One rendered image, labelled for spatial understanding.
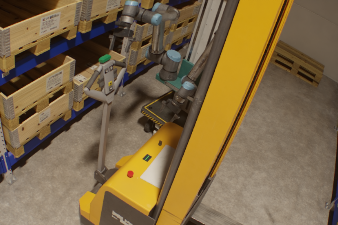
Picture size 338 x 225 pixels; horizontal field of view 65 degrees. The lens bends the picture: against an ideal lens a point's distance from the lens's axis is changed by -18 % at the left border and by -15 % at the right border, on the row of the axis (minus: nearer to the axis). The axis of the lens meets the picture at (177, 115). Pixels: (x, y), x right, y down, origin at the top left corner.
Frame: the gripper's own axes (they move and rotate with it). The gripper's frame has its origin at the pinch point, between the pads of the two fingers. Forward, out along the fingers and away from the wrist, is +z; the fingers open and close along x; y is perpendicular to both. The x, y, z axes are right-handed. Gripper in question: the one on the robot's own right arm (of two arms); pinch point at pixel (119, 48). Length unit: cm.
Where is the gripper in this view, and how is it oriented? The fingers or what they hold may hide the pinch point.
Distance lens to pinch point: 203.8
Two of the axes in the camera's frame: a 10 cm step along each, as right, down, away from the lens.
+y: 4.0, 0.1, 9.1
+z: -2.2, 9.7, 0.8
